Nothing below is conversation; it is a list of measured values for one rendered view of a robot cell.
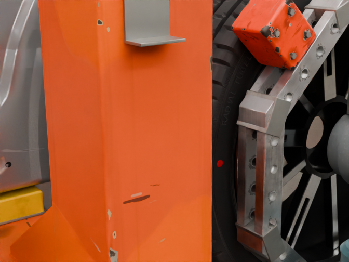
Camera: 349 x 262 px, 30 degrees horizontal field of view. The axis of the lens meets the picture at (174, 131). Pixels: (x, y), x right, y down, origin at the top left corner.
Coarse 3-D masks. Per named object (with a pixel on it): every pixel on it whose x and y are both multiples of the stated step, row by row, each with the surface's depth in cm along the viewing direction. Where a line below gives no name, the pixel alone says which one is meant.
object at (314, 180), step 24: (336, 48) 142; (336, 72) 147; (312, 96) 120; (336, 96) 119; (288, 120) 119; (312, 120) 117; (336, 120) 127; (288, 144) 114; (288, 168) 117; (312, 168) 120; (312, 192) 121; (336, 192) 125; (288, 216) 120; (312, 216) 141; (336, 216) 127; (288, 240) 120; (312, 240) 133; (336, 240) 129
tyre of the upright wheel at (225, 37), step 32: (224, 0) 109; (224, 32) 102; (224, 64) 100; (256, 64) 103; (224, 96) 100; (224, 128) 102; (224, 160) 103; (224, 192) 105; (224, 224) 106; (224, 256) 108
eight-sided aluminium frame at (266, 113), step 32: (320, 0) 102; (320, 32) 98; (320, 64) 99; (256, 96) 98; (288, 96) 98; (256, 128) 97; (256, 160) 98; (256, 192) 99; (256, 224) 101; (256, 256) 108; (288, 256) 105
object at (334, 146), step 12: (348, 120) 113; (336, 132) 113; (348, 132) 110; (336, 144) 113; (348, 144) 109; (336, 156) 113; (348, 156) 109; (336, 168) 115; (348, 168) 110; (348, 180) 113
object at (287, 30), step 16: (256, 0) 96; (272, 0) 94; (288, 0) 92; (240, 16) 96; (256, 16) 94; (272, 16) 92; (288, 16) 93; (240, 32) 95; (256, 32) 92; (272, 32) 92; (288, 32) 94; (304, 32) 96; (256, 48) 97; (272, 48) 94; (288, 48) 94; (304, 48) 96; (272, 64) 99; (288, 64) 95
